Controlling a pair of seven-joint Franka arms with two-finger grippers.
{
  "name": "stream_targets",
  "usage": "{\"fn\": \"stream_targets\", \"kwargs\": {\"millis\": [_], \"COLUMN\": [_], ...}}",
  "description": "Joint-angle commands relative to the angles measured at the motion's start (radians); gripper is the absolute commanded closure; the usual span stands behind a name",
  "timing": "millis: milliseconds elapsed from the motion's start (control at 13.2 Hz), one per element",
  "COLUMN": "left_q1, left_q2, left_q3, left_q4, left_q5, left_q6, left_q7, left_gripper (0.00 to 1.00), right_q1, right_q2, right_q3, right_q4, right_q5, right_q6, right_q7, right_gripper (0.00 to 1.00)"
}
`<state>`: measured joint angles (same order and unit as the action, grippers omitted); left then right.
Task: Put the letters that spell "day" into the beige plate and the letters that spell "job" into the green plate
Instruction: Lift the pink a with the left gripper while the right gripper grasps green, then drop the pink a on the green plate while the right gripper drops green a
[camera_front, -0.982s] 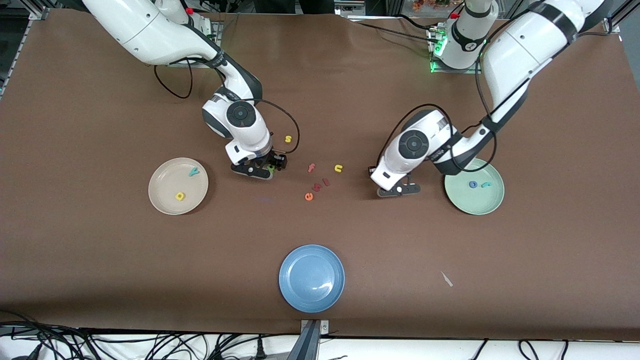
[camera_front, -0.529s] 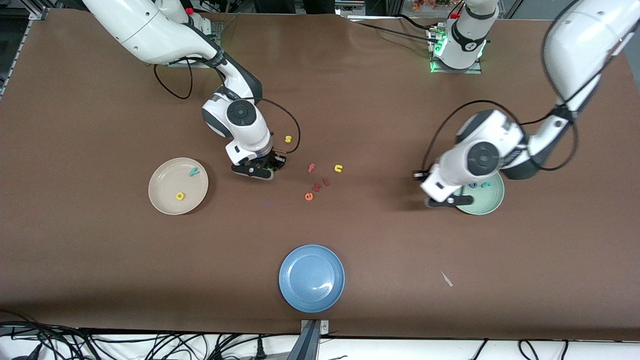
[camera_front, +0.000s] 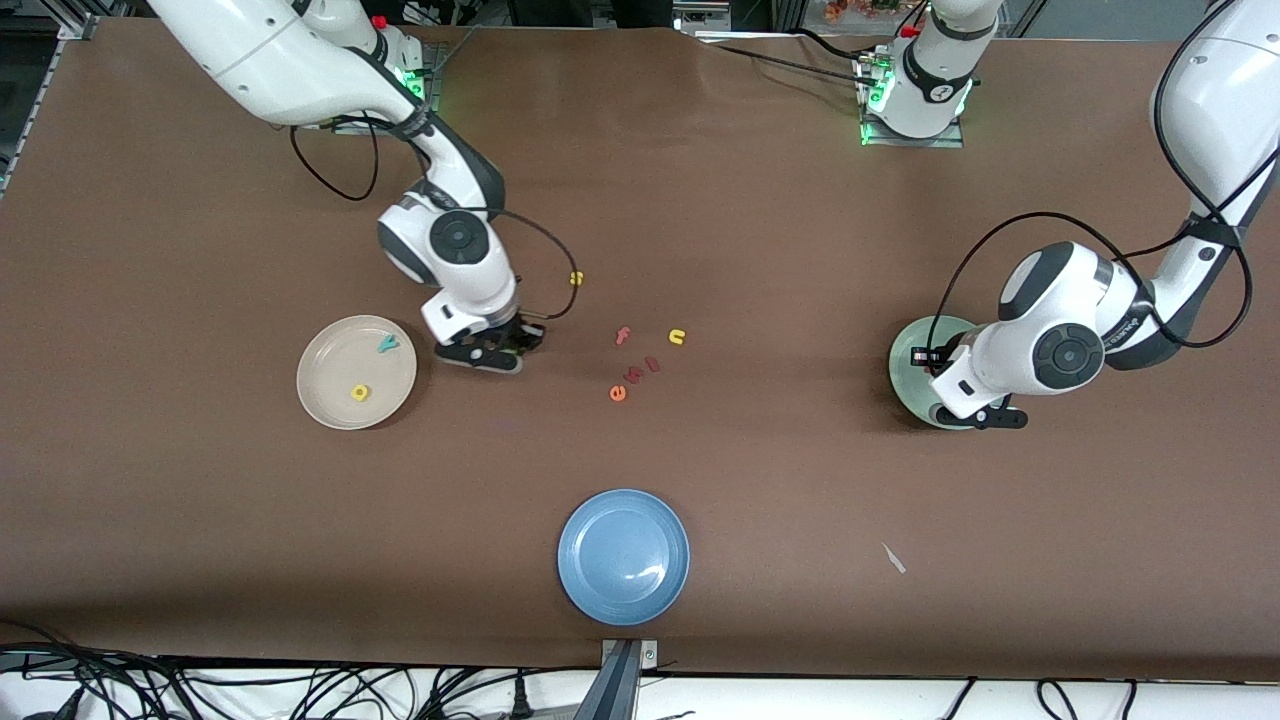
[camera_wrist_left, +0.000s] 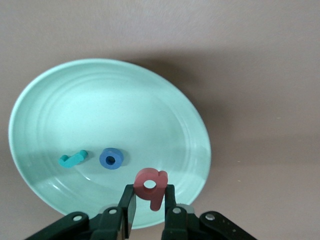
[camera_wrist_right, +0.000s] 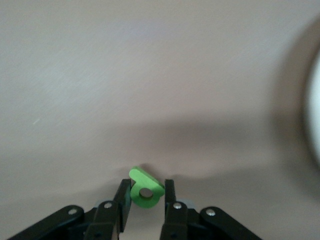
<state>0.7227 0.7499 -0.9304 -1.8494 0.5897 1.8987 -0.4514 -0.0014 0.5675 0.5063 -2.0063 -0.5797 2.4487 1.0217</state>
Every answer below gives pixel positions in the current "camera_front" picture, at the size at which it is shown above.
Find green plate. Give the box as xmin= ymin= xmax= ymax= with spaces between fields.
xmin=888 ymin=315 xmax=977 ymax=431

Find beige brown plate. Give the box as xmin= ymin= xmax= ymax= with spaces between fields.
xmin=296 ymin=315 xmax=419 ymax=431

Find blue plate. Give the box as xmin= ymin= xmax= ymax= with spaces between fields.
xmin=557 ymin=488 xmax=691 ymax=627

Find brown table cover mat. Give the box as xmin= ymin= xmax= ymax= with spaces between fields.
xmin=0 ymin=15 xmax=1280 ymax=683

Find grey box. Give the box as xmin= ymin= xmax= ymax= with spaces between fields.
xmin=678 ymin=0 xmax=773 ymax=39

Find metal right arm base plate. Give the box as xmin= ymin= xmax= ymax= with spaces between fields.
xmin=330 ymin=40 xmax=441 ymax=137

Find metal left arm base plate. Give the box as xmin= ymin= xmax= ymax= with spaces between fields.
xmin=855 ymin=48 xmax=967 ymax=150

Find grey base cable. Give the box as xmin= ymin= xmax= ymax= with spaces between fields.
xmin=425 ymin=25 xmax=479 ymax=77

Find looped black cable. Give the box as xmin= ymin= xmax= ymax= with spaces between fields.
xmin=1034 ymin=678 xmax=1078 ymax=720

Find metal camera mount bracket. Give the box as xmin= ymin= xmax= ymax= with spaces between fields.
xmin=575 ymin=638 xmax=661 ymax=720

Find black base cable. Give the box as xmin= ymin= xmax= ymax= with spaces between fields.
xmin=790 ymin=26 xmax=886 ymax=63
xmin=698 ymin=38 xmax=873 ymax=81

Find aluminium frame rail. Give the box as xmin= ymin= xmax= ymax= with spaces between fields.
xmin=0 ymin=14 xmax=101 ymax=196

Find tangled black cables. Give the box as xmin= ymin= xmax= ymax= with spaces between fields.
xmin=0 ymin=620 xmax=601 ymax=720

